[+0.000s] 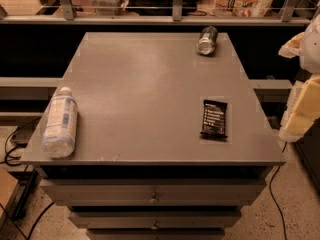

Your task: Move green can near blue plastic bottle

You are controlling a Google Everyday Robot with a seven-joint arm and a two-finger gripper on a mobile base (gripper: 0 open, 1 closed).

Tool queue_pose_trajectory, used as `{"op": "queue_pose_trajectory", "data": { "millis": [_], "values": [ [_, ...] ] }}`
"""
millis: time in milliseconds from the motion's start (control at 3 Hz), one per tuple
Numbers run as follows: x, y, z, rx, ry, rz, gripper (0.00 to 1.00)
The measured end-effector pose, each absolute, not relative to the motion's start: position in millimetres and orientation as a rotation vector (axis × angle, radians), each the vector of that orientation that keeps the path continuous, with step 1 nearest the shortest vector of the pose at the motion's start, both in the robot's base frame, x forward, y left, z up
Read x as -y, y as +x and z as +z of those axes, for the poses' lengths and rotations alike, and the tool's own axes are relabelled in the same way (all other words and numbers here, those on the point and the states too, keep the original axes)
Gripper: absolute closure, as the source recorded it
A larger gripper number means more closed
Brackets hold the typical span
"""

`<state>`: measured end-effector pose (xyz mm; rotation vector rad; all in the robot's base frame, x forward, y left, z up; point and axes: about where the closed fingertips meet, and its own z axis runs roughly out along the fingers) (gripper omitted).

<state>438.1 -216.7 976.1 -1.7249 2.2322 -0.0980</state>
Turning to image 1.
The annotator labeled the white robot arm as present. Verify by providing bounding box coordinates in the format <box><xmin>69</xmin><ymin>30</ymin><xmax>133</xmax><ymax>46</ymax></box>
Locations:
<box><xmin>278</xmin><ymin>15</ymin><xmax>320</xmax><ymax>142</ymax></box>

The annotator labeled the grey side shelf right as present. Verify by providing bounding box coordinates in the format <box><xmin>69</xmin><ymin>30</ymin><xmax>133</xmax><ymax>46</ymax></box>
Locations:
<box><xmin>250</xmin><ymin>79</ymin><xmax>292</xmax><ymax>103</ymax></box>

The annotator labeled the grey side shelf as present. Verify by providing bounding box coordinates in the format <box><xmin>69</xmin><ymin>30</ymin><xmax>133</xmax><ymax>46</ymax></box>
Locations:
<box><xmin>250</xmin><ymin>79</ymin><xmax>292</xmax><ymax>103</ymax></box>
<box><xmin>0</xmin><ymin>77</ymin><xmax>60</xmax><ymax>100</ymax></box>

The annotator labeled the black snack bar wrapper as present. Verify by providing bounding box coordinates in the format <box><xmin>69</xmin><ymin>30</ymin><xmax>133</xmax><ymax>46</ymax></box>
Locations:
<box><xmin>201</xmin><ymin>99</ymin><xmax>227</xmax><ymax>138</ymax></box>

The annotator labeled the clear blue-label plastic bottle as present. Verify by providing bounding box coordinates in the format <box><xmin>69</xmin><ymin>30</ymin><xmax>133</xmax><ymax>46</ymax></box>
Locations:
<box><xmin>42</xmin><ymin>87</ymin><xmax>78</xmax><ymax>159</ymax></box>

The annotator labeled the black cable right floor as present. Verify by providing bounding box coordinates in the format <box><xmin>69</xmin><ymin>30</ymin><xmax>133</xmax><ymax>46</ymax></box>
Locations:
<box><xmin>268</xmin><ymin>141</ymin><xmax>289</xmax><ymax>240</ymax></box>

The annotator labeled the grey side shelf left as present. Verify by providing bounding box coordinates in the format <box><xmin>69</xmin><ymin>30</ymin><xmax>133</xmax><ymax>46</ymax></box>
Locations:
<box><xmin>0</xmin><ymin>77</ymin><xmax>60</xmax><ymax>100</ymax></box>

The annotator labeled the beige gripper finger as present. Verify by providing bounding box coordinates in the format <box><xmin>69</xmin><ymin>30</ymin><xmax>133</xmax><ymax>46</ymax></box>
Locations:
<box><xmin>279</xmin><ymin>77</ymin><xmax>320</xmax><ymax>142</ymax></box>
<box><xmin>278</xmin><ymin>32</ymin><xmax>304</xmax><ymax>58</ymax></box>

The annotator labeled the round metal drawer knob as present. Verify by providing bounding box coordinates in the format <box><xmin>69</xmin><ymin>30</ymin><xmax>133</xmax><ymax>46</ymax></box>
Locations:
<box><xmin>149</xmin><ymin>192</ymin><xmax>159</xmax><ymax>204</ymax></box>

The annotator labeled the lower metal drawer knob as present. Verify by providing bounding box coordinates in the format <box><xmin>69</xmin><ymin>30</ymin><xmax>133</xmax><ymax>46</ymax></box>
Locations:
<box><xmin>151</xmin><ymin>220</ymin><xmax>159</xmax><ymax>231</ymax></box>

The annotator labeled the grey drawer cabinet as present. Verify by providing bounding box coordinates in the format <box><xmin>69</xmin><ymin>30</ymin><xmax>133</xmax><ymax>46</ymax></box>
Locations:
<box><xmin>22</xmin><ymin>33</ymin><xmax>284</xmax><ymax>240</ymax></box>

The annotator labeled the metal guard rail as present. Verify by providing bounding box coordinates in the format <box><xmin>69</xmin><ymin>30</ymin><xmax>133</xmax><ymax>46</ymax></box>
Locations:
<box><xmin>0</xmin><ymin>0</ymin><xmax>320</xmax><ymax>26</ymax></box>

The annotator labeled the black cables left floor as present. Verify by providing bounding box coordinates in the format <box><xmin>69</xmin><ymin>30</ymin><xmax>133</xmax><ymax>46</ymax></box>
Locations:
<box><xmin>0</xmin><ymin>117</ymin><xmax>55</xmax><ymax>240</ymax></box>

